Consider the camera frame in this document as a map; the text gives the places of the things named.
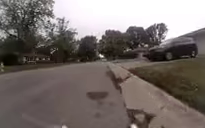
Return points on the group of dark trees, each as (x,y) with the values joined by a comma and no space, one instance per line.
(116,43)

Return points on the pale concrete kerb strip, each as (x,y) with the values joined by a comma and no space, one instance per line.
(143,96)

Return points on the grey asphalt road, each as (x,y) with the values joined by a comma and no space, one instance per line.
(56,96)

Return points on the low house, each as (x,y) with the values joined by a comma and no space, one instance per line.
(36,57)

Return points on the robot's own part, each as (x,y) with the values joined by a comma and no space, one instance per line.
(133,126)
(64,126)

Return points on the dark car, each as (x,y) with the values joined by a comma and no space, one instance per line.
(176,48)

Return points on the grass lawn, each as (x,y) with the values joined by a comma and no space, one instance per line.
(180,80)

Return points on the large bare-branched tree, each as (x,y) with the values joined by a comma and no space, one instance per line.
(20,23)

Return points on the small pale hydrant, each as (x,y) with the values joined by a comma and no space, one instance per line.
(1,67)

